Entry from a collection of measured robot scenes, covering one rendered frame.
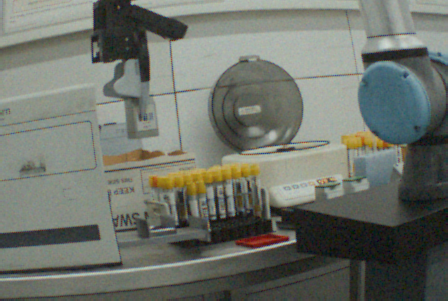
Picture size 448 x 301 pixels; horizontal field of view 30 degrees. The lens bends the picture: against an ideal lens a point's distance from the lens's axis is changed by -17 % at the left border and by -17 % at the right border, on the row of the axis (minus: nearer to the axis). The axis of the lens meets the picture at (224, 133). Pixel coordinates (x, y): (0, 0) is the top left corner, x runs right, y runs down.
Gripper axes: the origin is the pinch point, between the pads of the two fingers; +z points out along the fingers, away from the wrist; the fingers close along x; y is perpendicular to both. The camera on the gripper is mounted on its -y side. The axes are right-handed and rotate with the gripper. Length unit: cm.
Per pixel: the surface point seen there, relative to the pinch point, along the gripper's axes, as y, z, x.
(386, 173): -53, 19, -8
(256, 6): -52, -20, -57
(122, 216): -2.1, 20.2, -25.0
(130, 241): 6.4, 20.8, 3.5
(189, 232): -4.6, 20.7, 2.7
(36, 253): 25.5, 21.2, 5.1
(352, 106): -79, 7, -61
